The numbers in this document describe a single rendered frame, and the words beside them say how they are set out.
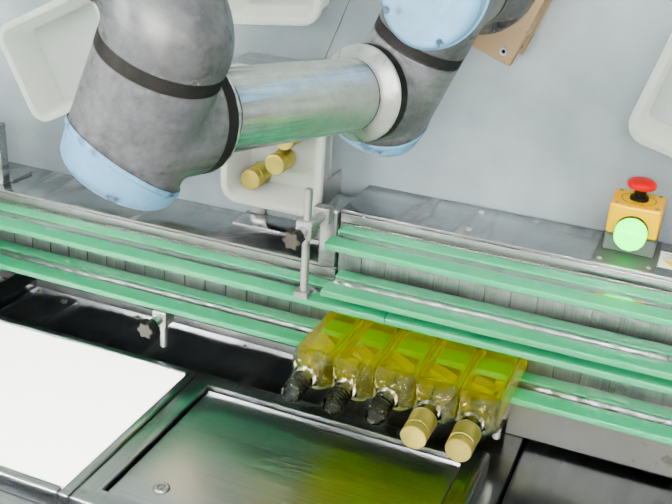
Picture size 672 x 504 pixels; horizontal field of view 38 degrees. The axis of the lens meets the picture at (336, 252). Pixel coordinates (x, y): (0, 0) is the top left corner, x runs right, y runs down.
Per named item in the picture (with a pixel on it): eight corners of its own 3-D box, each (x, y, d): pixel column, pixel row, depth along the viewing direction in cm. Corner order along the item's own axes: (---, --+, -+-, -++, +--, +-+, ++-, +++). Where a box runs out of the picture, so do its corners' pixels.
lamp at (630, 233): (611, 242, 136) (608, 250, 133) (617, 212, 134) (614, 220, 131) (645, 249, 134) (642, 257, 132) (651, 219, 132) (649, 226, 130)
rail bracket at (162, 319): (178, 322, 164) (134, 358, 153) (177, 286, 162) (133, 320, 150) (198, 327, 163) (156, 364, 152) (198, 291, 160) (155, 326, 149)
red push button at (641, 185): (622, 204, 135) (626, 181, 133) (625, 194, 138) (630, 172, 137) (651, 209, 133) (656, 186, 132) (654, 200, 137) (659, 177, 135)
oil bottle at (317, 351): (344, 322, 151) (286, 389, 133) (346, 290, 149) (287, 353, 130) (378, 330, 149) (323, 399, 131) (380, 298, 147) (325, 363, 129)
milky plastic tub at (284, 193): (244, 183, 164) (219, 199, 156) (247, 50, 154) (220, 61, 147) (340, 202, 158) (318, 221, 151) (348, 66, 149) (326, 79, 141)
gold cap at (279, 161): (276, 144, 157) (264, 152, 153) (296, 148, 156) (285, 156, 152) (275, 165, 158) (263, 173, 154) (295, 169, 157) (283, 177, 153)
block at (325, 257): (330, 247, 155) (313, 263, 149) (334, 191, 151) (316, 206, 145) (351, 252, 153) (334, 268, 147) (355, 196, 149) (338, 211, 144)
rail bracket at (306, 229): (313, 274, 149) (278, 308, 139) (318, 171, 142) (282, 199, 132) (331, 279, 148) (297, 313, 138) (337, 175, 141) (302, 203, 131)
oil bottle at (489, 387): (489, 358, 144) (448, 434, 125) (494, 325, 141) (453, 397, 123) (527, 367, 142) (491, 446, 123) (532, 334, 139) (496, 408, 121)
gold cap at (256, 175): (275, 177, 159) (263, 186, 155) (258, 185, 161) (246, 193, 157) (265, 158, 158) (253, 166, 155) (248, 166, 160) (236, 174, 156)
